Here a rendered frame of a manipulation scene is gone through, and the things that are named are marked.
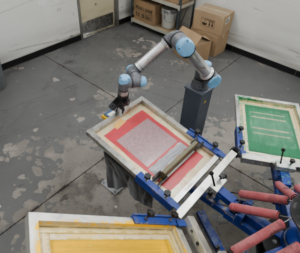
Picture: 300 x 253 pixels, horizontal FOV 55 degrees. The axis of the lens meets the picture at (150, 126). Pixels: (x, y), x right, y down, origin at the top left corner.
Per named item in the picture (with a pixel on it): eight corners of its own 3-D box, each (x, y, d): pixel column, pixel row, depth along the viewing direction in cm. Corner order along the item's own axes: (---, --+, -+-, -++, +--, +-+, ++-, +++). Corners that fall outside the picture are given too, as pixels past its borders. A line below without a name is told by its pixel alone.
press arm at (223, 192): (207, 189, 185) (209, 185, 181) (212, 183, 188) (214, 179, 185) (230, 207, 179) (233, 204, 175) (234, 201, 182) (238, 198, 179)
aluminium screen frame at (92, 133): (86, 134, 202) (86, 131, 199) (141, 99, 236) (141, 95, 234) (171, 210, 175) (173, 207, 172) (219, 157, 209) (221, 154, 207)
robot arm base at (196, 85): (197, 79, 249) (199, 69, 242) (211, 86, 241) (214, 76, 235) (186, 86, 240) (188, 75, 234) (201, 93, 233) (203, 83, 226)
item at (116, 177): (107, 187, 241) (104, 153, 213) (110, 185, 243) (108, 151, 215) (148, 221, 220) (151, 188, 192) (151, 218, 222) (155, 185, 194)
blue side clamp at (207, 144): (183, 137, 218) (186, 131, 213) (187, 133, 221) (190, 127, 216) (216, 161, 208) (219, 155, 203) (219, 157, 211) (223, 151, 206)
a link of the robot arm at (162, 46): (174, 21, 199) (121, 67, 209) (180, 27, 191) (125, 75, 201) (181, 32, 207) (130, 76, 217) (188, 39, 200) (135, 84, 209)
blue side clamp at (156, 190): (134, 180, 186) (135, 174, 181) (139, 175, 189) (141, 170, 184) (169, 212, 175) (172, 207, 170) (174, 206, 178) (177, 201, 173)
